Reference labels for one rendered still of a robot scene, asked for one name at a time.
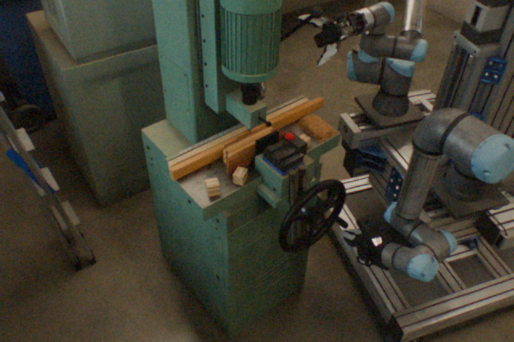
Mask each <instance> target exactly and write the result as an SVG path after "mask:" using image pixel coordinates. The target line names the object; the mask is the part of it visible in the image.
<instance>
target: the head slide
mask: <svg viewBox="0 0 514 342"><path fill-rule="evenodd" d="M199 9H200V23H201V37H202V65H203V79H204V92H205V104H206V105H207V106H208V107H210V108H211V109H212V110H213V111H215V112H216V113H217V114H219V113H221V112H224V111H226V93H228V92H231V91H233V90H235V89H237V88H240V82H239V81H236V80H233V79H231V78H229V77H227V76H226V75H225V74H224V73H223V71H222V53H221V25H220V0H199Z"/></svg>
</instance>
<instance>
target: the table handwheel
mask: <svg viewBox="0 0 514 342"><path fill-rule="evenodd" d="M329 188H336V189H335V190H334V191H333V192H332V193H331V195H330V196H329V197H328V198H327V199H326V200H325V201H324V202H323V203H322V204H321V205H320V206H319V207H318V208H317V207H315V206H309V205H308V204H307V203H308V202H309V201H310V200H311V199H312V198H313V197H315V196H316V195H317V194H318V193H320V192H321V191H323V190H325V189H329ZM336 195H337V202H336V205H335V206H334V208H333V210H332V213H331V214H330V215H329V217H328V218H327V220H326V221H325V222H324V224H323V225H322V226H321V227H320V228H319V229H318V230H317V231H316V232H315V233H313V231H314V227H318V226H319V225H320V224H321V223H322V222H323V220H324V213H323V212H322V211H323V210H324V208H325V207H326V206H327V205H328V204H329V203H330V201H331V200H332V199H334V197H335V196H336ZM345 199H346V189H345V186H344V184H343V183H342V182H341V181H339V180H337V179H328V180H324V181H321V182H319V183H317V184H315V185H314V186H313V187H311V188H310V189H308V190H307V191H306V192H305V193H303V194H302V195H301V196H300V197H298V196H297V201H296V202H295V203H294V204H293V206H292V207H291V209H290V210H289V211H288V213H287V214H286V216H285V218H284V220H283V222H282V225H281V227H280V230H279V245H280V247H281V248H282V249H283V250H284V251H286V252H288V253H297V252H301V251H302V250H305V249H307V248H309V247H310V246H312V245H313V244H315V243H316V242H317V241H319V240H320V239H321V238H322V237H323V236H324V235H325V234H326V233H327V232H328V230H329V229H330V228H331V227H332V225H333V224H334V222H335V219H334V218H333V217H334V215H337V216H339V215H340V213H341V211H342V209H343V206H344V204H345ZM299 212H301V213H302V214H303V215H300V216H297V214H298V213H299ZM297 221H305V222H306V223H307V224H309V231H308V238H307V239H306V240H304V241H303V242H300V243H297V244H293V245H292V244H289V243H288V231H289V230H290V227H291V225H292V223H293V222H297Z"/></svg>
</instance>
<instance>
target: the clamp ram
mask: <svg viewBox="0 0 514 342"><path fill-rule="evenodd" d="M277 143H279V132H278V131H277V130H276V131H274V132H272V133H270V134H268V135H266V136H264V137H262V138H260V139H258V140H256V141H255V156H256V157H257V156H258V155H260V154H262V153H263V152H264V150H265V149H268V148H270V147H271V146H272V145H275V144H277Z"/></svg>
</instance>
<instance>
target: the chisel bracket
mask: <svg viewBox="0 0 514 342"><path fill-rule="evenodd" d="M226 111H227V112H229V113H230V114H231V115H232V116H233V117H234V118H236V119H237V120H238V121H240V122H241V123H242V124H243V125H245V126H246V127H248V128H249V129H253V128H256V127H258V126H260V125H262V124H264V122H262V121H260V120H259V119H258V118H259V117H261V118H263V119H264V120H267V105H266V104H264V103H263V102H261V101H260V100H258V103H257V104H255V105H252V106H248V105H245V104H243V103H242V92H241V91H240V88H237V89H235V90H233V91H231V92H228V93H226Z"/></svg>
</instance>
